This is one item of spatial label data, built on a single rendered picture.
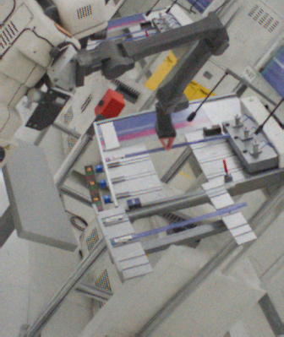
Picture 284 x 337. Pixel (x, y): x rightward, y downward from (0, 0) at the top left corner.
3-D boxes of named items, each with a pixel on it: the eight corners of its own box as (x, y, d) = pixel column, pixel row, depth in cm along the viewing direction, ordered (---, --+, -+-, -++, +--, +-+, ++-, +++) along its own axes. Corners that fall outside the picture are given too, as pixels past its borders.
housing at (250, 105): (280, 182, 222) (280, 154, 215) (241, 124, 263) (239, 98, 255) (296, 176, 224) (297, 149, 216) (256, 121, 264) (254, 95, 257)
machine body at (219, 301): (87, 342, 240) (166, 254, 224) (73, 243, 298) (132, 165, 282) (191, 372, 272) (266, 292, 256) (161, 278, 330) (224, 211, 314)
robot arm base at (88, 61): (66, 44, 156) (79, 64, 148) (90, 38, 159) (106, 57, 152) (65, 67, 161) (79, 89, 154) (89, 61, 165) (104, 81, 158)
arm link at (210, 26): (221, 3, 172) (237, 25, 169) (215, 26, 184) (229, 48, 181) (92, 45, 160) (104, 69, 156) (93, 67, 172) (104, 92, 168)
